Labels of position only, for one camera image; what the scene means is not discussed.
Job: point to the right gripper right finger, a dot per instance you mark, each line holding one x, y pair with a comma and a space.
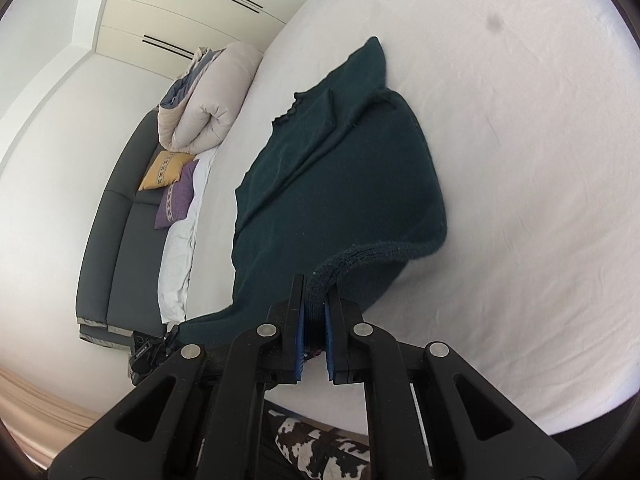
430, 414

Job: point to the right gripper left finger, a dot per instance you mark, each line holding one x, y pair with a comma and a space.
198, 415

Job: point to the dark green knit sweater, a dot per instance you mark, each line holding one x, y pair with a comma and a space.
345, 193

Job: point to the dark grey headboard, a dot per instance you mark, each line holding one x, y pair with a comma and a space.
116, 292

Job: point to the white pillow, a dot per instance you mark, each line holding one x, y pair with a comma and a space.
176, 264

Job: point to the black white patterned trousers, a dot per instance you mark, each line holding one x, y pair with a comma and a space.
318, 453

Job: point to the purple patterned cushion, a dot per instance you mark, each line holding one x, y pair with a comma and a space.
177, 198

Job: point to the yellow patterned cushion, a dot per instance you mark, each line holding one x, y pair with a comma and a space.
165, 170

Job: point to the beige folded duvet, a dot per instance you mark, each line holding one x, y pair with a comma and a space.
202, 104

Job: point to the cream wardrobe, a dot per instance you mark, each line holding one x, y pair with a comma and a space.
161, 36

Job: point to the white bed mattress sheet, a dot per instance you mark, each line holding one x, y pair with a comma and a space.
531, 112

